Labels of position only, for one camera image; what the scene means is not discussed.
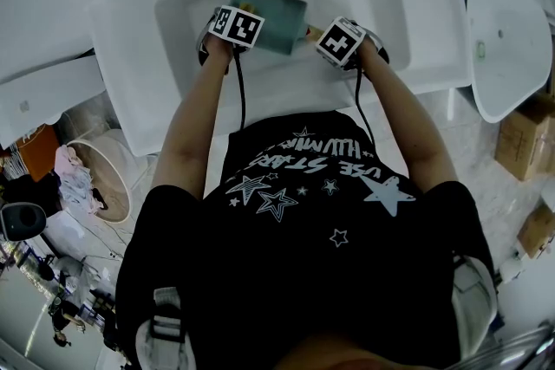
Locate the white ceramic sink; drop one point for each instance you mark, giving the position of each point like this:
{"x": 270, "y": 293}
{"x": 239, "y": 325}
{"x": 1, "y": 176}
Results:
{"x": 299, "y": 91}

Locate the person's face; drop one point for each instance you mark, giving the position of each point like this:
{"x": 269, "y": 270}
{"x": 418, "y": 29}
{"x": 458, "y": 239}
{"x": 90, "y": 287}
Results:
{"x": 368, "y": 357}

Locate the person's left forearm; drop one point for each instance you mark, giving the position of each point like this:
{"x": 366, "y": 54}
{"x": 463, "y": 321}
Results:
{"x": 195, "y": 112}

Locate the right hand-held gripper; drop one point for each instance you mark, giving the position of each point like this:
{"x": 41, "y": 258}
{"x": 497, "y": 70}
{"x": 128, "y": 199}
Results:
{"x": 340, "y": 42}

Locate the person's black star-print shirt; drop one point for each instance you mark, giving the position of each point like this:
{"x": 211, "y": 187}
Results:
{"x": 303, "y": 281}

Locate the beige round laundry basket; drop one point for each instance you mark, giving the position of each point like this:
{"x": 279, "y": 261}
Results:
{"x": 115, "y": 177}

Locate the teal square plate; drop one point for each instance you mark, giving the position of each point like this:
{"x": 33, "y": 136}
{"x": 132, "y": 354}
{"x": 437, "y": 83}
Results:
{"x": 282, "y": 26}

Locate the person's right forearm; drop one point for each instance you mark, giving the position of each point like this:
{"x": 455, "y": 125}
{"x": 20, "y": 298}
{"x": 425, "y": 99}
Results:
{"x": 403, "y": 112}

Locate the white plastic container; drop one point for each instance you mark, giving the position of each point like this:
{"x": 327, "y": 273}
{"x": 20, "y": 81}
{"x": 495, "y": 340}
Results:
{"x": 512, "y": 268}

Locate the black clothing pile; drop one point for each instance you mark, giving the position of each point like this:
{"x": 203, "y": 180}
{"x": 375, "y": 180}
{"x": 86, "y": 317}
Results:
{"x": 32, "y": 192}

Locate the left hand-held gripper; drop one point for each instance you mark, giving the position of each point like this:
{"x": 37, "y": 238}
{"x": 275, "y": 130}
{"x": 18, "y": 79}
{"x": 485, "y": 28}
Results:
{"x": 238, "y": 26}

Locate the orange fabric bag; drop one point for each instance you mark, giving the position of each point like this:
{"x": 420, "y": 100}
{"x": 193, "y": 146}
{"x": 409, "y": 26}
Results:
{"x": 41, "y": 153}

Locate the large brown cardboard box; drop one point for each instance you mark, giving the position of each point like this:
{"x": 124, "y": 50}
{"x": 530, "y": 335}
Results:
{"x": 524, "y": 138}

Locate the white freestanding basin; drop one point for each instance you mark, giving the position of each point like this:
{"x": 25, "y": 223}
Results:
{"x": 507, "y": 56}

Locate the grey black round device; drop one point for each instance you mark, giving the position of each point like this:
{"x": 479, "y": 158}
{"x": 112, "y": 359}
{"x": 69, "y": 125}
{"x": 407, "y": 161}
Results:
{"x": 21, "y": 221}

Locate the pink white clothes pile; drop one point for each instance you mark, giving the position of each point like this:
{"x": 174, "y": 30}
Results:
{"x": 78, "y": 182}

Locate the small brown cardboard box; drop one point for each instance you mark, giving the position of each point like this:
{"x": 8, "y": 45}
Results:
{"x": 537, "y": 231}

